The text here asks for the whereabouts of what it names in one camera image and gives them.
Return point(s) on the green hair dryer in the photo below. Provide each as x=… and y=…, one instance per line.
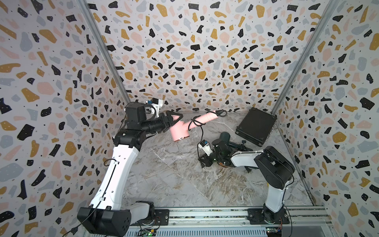
x=246, y=168
x=234, y=142

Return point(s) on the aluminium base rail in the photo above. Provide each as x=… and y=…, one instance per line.
x=304, y=221

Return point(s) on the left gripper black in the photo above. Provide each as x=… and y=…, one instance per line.
x=169, y=120

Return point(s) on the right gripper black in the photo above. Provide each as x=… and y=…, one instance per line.
x=205, y=160

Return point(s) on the pink hair dryer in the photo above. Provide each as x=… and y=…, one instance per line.
x=181, y=129

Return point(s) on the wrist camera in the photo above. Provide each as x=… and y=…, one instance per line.
x=151, y=107
x=205, y=146

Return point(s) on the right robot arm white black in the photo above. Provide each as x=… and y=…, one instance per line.
x=277, y=171

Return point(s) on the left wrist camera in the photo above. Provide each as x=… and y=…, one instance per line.
x=151, y=107

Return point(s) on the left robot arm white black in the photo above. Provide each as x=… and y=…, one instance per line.
x=104, y=215

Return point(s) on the black case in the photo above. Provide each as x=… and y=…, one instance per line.
x=256, y=126

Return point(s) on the green circuit board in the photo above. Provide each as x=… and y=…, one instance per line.
x=147, y=233

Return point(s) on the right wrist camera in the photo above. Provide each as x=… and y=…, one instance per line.
x=205, y=146

